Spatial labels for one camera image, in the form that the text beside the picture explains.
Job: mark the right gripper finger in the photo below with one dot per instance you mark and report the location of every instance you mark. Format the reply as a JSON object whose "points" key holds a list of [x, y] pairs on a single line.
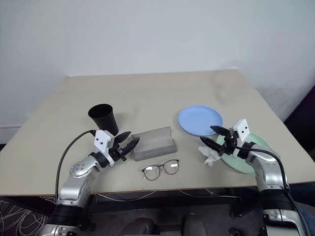
{"points": [[220, 129], [211, 144]]}

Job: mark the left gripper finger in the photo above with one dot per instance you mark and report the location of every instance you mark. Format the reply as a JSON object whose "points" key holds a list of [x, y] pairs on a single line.
{"points": [[123, 137], [130, 146]]}

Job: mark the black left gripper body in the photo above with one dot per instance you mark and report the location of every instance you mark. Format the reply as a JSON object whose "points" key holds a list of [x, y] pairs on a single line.
{"points": [[116, 151]]}

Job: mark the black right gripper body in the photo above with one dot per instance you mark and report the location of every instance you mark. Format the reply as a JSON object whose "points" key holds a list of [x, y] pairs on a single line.
{"points": [[229, 145]]}

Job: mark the white tissue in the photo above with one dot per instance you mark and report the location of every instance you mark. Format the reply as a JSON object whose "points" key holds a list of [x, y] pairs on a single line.
{"points": [[209, 158]]}

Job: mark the light green plate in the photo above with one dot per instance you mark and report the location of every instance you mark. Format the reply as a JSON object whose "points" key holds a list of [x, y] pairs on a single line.
{"points": [[233, 163]]}

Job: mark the light blue plate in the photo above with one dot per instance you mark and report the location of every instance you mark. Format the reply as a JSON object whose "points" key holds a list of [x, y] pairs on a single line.
{"points": [[199, 119]]}

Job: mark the grey glasses case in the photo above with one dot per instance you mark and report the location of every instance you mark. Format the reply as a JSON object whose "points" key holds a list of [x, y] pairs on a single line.
{"points": [[155, 147]]}

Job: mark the black plastic cup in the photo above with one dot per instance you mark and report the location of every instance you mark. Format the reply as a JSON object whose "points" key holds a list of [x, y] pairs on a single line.
{"points": [[104, 120]]}

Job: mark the brown round-frame glasses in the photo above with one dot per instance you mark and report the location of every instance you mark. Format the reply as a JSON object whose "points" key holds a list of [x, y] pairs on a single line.
{"points": [[171, 167]]}

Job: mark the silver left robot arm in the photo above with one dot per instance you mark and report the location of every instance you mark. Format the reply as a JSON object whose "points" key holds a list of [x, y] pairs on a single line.
{"points": [[78, 169]]}

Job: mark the grey rounded shape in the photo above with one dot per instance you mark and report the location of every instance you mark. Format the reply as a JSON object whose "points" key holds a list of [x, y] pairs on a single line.
{"points": [[195, 225], [142, 227]]}

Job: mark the black bag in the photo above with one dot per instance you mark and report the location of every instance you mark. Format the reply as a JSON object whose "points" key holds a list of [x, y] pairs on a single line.
{"points": [[305, 118]]}

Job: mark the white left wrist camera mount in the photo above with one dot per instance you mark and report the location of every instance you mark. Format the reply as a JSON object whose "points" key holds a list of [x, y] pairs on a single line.
{"points": [[102, 141]]}

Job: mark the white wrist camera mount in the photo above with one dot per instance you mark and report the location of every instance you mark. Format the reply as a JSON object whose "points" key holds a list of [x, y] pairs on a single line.
{"points": [[242, 130], [102, 141]]}

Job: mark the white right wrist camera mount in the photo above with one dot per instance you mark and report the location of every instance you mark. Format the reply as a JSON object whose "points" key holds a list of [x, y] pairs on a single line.
{"points": [[242, 130]]}

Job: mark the black table frame bar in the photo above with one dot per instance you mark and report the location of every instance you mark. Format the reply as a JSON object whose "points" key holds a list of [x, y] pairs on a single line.
{"points": [[172, 200]]}

